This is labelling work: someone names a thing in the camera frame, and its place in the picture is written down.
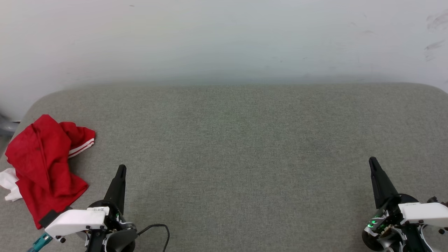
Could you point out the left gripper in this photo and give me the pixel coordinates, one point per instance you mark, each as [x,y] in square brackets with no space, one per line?
[115,238]

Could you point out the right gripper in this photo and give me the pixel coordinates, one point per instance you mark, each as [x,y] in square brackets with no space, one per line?
[388,227]

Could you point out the red and white garment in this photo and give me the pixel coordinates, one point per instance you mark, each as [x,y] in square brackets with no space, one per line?
[38,157]

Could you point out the left wrist camera unit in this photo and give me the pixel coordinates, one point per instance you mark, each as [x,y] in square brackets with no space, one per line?
[75,221]

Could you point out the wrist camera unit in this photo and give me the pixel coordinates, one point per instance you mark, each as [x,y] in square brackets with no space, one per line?
[425,213]
[75,221]

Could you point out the right wrist camera unit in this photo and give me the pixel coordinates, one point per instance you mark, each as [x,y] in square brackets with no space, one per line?
[425,213]

